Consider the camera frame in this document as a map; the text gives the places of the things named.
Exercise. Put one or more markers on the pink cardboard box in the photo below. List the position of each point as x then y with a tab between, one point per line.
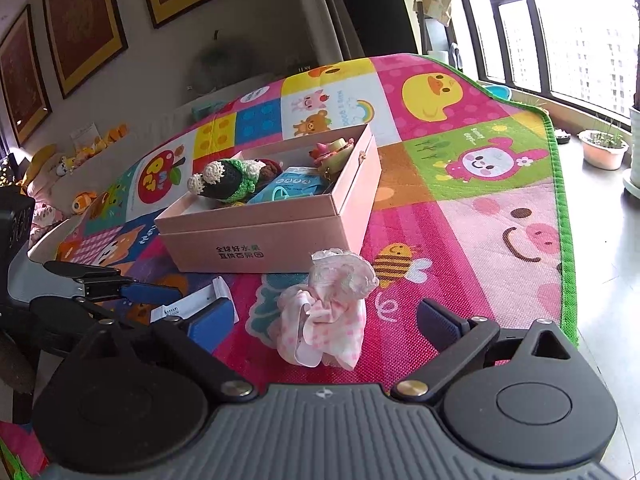
250	240

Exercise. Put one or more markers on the green and black crochet doll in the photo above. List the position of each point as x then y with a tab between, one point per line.
230	180

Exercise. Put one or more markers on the small dish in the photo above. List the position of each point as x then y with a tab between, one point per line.
560	135

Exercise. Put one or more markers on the blue and white packet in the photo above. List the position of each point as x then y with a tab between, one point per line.
295	180

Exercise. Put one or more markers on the small potted sprouts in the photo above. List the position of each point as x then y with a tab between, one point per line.
602	152

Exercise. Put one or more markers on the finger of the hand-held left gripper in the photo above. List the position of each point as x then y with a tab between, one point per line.
60	312
150	293

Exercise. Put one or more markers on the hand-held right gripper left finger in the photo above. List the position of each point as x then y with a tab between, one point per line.
215	321

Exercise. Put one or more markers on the colourful printed play mat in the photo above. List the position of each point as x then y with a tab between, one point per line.
450	200

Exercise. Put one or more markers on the pink and green toy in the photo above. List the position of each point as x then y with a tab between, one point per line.
332	157

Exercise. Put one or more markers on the pink and white doll dress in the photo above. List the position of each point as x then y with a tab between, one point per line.
325	310

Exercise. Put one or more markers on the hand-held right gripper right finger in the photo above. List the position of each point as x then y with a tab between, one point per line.
440	325

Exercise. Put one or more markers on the blue bowl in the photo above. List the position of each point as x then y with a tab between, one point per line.
495	92

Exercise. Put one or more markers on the row of plush toys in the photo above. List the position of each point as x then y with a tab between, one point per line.
82	152

